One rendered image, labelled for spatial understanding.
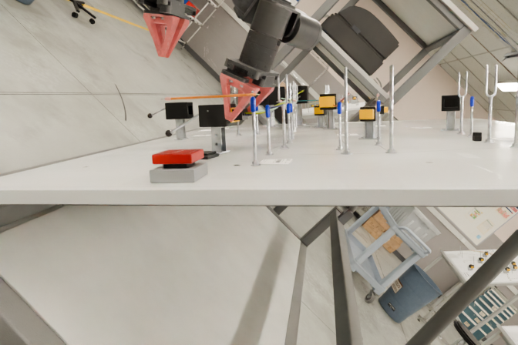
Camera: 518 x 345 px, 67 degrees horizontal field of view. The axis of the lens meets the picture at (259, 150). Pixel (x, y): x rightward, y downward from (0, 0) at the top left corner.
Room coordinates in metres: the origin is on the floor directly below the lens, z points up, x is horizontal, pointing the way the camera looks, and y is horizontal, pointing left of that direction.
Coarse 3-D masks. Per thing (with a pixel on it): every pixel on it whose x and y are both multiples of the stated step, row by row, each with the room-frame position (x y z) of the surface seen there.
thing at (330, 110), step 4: (320, 96) 1.20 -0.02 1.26; (324, 96) 1.20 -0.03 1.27; (336, 96) 1.19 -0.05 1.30; (340, 96) 1.25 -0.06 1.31; (336, 100) 1.19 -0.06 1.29; (340, 100) 1.25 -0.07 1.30; (336, 104) 1.19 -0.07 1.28; (320, 108) 1.20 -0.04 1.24; (324, 108) 1.20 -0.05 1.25; (328, 108) 1.19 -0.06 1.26; (332, 108) 1.19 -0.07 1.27; (336, 108) 1.19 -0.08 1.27; (328, 112) 1.24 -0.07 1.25; (332, 112) 1.22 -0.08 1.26; (328, 116) 1.24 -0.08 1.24; (332, 116) 1.22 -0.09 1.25; (328, 120) 1.24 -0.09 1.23; (332, 120) 1.22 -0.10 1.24; (328, 124) 1.23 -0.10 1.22; (332, 124) 1.22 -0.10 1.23; (324, 128) 1.23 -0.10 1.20; (328, 128) 1.23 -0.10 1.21; (332, 128) 1.22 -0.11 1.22; (336, 128) 1.22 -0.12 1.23
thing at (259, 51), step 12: (252, 36) 0.65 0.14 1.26; (264, 36) 0.64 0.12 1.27; (252, 48) 0.65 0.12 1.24; (264, 48) 0.65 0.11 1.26; (276, 48) 0.66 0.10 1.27; (228, 60) 0.63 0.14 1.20; (240, 60) 0.66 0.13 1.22; (252, 60) 0.65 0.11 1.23; (264, 60) 0.65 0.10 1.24; (252, 72) 0.62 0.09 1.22; (264, 72) 0.64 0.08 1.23; (276, 72) 0.71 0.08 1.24
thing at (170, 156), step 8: (160, 152) 0.45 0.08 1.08; (168, 152) 0.45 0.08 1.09; (176, 152) 0.45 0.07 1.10; (184, 152) 0.45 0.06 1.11; (192, 152) 0.45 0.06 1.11; (200, 152) 0.47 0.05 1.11; (152, 160) 0.44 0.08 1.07; (160, 160) 0.44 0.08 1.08; (168, 160) 0.44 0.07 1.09; (176, 160) 0.44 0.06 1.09; (184, 160) 0.44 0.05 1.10; (192, 160) 0.44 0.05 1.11
